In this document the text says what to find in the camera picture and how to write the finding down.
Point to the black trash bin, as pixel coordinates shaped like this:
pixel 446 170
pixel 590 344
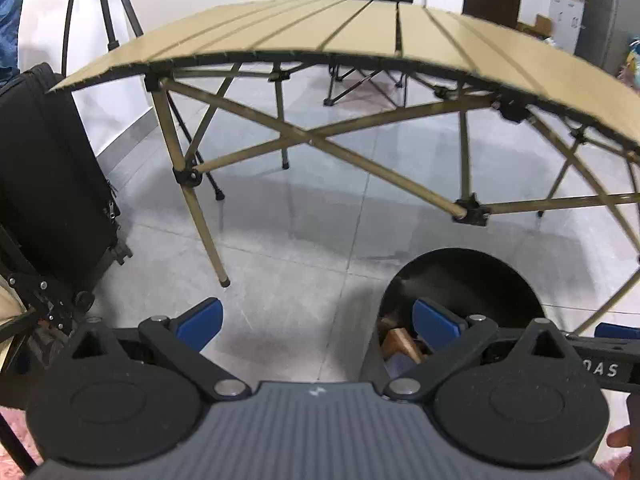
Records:
pixel 475 280

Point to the tan folding table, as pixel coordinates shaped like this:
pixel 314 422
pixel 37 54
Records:
pixel 350 25

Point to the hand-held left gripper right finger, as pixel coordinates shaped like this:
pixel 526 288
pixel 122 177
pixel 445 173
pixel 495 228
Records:
pixel 435 322

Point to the black suitcase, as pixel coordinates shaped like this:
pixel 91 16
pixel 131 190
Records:
pixel 50 175

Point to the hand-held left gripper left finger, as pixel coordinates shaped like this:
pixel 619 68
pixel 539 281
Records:
pixel 202 320

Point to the person's right hand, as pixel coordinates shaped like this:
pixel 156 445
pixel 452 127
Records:
pixel 620 437

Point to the stack of cardboard boxes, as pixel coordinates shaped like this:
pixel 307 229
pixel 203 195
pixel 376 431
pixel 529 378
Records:
pixel 540 24

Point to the grey refrigerator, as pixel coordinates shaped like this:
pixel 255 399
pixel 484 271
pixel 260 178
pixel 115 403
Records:
pixel 605 20

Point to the blue cushion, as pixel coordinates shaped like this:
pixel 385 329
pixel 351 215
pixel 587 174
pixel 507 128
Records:
pixel 10 25

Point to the pink fluffy rug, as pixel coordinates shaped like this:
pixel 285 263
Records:
pixel 20 420

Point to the black wheeled cart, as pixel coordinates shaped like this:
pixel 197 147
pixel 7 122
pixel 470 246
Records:
pixel 50 305

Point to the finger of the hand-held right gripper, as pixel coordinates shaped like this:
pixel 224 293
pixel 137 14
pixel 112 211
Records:
pixel 617 332

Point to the black tripod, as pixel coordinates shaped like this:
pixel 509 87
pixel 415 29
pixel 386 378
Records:
pixel 106 10

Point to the white base cabinet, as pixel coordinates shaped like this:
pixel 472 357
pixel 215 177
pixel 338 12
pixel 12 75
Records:
pixel 565 20

